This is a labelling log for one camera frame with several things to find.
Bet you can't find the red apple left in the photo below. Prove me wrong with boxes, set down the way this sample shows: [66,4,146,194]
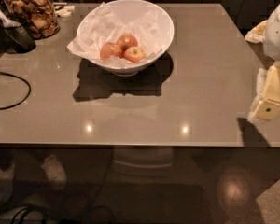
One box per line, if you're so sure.
[100,42,123,62]

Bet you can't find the yellow white cloth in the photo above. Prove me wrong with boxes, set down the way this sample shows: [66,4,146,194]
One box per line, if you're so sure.
[245,20,267,44]

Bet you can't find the red yellow apple front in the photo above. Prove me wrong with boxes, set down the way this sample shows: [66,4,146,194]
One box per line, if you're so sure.
[123,47,147,63]

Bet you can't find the white paper liner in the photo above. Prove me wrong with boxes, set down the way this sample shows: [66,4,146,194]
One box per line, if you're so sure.
[66,2,163,68]

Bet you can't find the white plastic spoon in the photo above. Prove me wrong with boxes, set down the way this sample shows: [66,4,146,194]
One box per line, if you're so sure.
[0,10,21,28]

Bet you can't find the red apple back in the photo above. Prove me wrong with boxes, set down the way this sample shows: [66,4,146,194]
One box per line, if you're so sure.
[116,34,138,51]

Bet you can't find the black round lid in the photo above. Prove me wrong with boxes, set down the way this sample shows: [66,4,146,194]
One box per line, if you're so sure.
[4,26,36,53]

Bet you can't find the white shoe left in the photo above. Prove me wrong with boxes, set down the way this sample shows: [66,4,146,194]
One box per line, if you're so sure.
[0,164,15,204]

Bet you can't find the white shoe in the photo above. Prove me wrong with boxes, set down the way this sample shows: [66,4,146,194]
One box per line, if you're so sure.
[41,155,67,190]
[0,164,15,204]

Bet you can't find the small white items on table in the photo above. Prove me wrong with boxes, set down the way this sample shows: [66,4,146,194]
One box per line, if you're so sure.
[54,3,75,18]

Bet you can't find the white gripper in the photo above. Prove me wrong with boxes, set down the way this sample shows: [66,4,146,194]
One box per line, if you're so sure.
[252,4,280,120]

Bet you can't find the glass jar of dried chips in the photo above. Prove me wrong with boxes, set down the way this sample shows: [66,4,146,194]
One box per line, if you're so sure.
[4,0,60,39]

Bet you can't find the black cable loop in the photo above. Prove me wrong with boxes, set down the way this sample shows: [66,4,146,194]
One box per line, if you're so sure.
[0,70,33,111]

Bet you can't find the white shoe right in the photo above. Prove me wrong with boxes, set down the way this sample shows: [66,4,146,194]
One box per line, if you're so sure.
[41,155,67,190]

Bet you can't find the white ceramic bowl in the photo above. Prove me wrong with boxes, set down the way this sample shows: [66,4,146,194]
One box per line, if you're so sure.
[76,0,175,77]

